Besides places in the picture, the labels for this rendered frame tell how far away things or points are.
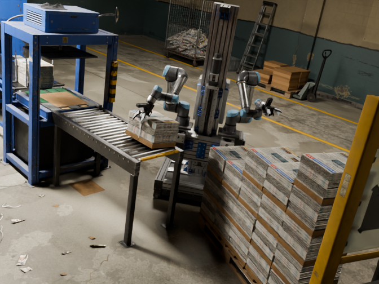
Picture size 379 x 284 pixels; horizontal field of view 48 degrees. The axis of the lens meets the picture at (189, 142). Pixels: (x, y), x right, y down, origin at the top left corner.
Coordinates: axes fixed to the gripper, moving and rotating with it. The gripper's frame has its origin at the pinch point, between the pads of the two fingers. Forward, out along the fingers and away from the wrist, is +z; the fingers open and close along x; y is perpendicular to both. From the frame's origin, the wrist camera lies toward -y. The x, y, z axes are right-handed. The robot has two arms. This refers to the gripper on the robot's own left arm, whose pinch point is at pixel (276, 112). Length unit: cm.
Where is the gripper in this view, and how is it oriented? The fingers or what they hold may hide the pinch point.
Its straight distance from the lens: 388.0
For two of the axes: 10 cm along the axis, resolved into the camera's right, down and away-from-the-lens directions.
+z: 3.2, 3.9, -8.6
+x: -9.5, 1.2, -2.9
